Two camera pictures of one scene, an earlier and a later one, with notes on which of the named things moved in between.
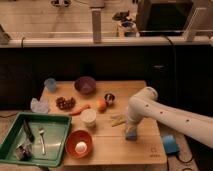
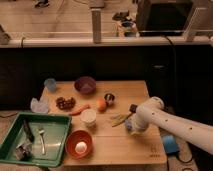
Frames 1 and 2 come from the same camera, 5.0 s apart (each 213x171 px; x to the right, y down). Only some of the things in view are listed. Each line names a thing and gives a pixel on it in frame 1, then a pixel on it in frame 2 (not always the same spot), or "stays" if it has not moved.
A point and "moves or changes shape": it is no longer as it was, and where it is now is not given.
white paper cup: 88,117 stays
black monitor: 163,18 stays
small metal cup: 109,98 stays
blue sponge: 131,136 moves or changes shape
